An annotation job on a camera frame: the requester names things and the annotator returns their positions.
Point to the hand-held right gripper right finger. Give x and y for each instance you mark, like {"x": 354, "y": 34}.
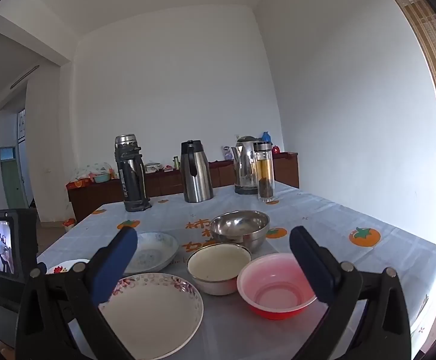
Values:
{"x": 311, "y": 266}

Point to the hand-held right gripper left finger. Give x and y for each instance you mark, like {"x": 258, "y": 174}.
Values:
{"x": 116, "y": 262}

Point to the blue pattern plate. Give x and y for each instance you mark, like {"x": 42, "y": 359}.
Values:
{"x": 156, "y": 251}

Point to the red plastic bowl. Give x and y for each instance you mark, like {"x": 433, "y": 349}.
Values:
{"x": 274, "y": 288}

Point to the red flower white plate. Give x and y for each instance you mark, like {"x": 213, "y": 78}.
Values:
{"x": 66, "y": 264}

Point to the pink floral rim plate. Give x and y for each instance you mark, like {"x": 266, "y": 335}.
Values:
{"x": 154, "y": 315}

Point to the stainless steel bowl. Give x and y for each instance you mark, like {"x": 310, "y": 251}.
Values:
{"x": 240, "y": 227}

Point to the white enamel bowl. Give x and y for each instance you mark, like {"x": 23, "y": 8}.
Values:
{"x": 218, "y": 266}

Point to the white red bucket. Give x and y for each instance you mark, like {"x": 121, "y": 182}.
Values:
{"x": 69, "y": 225}

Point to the persimmon print tablecloth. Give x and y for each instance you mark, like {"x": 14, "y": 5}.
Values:
{"x": 315, "y": 213}

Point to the green door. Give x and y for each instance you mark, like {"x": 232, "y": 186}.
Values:
{"x": 11, "y": 183}

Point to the dark wooden sideboard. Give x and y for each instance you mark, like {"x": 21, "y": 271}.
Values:
{"x": 98, "y": 198}

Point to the red printed box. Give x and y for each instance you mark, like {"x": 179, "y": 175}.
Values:
{"x": 77, "y": 184}

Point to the black vacuum flask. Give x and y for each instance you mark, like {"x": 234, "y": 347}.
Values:
{"x": 131, "y": 180}

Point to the teal basin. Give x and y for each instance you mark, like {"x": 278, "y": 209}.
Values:
{"x": 102, "y": 178}

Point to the mesh food cover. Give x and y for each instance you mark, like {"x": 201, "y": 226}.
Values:
{"x": 92, "y": 168}

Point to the white lidded pot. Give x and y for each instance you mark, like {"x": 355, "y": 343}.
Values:
{"x": 153, "y": 167}

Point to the glass tea bottle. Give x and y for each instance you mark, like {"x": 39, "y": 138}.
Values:
{"x": 264, "y": 172}

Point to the barred transom window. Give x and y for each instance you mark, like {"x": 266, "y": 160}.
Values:
{"x": 22, "y": 125}

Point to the steel thermal carafe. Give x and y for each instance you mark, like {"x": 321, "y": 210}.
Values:
{"x": 196, "y": 176}

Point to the steel electric kettle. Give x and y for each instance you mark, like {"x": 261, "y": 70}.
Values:
{"x": 245, "y": 168}

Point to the red apple ornament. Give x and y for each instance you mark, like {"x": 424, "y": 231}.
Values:
{"x": 276, "y": 149}

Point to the purple packet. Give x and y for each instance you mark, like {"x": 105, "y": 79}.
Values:
{"x": 228, "y": 153}

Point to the fluorescent tube light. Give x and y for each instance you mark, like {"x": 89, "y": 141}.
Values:
{"x": 24, "y": 77}

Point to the bamboo window blind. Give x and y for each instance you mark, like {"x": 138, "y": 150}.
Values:
{"x": 433, "y": 52}

